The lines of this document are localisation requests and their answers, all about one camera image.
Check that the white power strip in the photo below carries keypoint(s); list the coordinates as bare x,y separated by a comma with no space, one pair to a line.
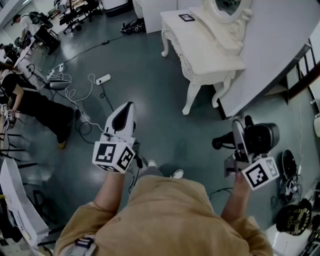
103,79
56,70

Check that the person's right forearm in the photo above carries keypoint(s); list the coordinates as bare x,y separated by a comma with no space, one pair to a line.
237,200

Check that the person's right white shoe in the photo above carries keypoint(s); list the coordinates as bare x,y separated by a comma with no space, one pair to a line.
178,174

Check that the person's left white shoe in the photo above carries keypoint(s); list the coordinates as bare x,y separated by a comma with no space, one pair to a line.
152,163

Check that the person's white shoe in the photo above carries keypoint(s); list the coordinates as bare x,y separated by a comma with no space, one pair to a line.
178,174
152,163

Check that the person's left forearm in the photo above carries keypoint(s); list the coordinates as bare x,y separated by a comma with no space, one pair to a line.
108,190

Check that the oval mirror with white frame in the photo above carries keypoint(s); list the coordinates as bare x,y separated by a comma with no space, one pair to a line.
225,7

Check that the black picture frame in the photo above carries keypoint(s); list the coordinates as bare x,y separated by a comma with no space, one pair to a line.
186,17

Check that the person's tan shirt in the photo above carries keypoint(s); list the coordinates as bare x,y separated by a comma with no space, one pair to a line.
162,220

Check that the black hair dryer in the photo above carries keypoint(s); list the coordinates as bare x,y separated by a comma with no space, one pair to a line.
262,137

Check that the black cap with gold print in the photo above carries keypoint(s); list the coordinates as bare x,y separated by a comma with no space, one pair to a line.
295,216

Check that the round black pan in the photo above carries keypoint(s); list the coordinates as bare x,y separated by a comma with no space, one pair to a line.
289,163

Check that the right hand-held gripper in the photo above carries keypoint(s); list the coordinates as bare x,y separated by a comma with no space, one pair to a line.
260,173

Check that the black power adapter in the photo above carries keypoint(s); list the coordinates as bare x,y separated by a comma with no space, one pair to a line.
105,42

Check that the white dressing table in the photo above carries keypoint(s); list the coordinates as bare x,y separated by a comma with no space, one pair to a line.
200,42

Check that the person's grey trousers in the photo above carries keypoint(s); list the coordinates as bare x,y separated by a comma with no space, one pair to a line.
152,172

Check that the white cabinet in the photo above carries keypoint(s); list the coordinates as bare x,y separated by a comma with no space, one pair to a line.
155,15

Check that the black office chair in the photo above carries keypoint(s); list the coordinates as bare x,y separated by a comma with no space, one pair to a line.
75,15

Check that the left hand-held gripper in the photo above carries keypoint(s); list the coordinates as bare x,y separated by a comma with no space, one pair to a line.
110,155

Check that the white and black machine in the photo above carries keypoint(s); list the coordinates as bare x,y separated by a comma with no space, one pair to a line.
113,6

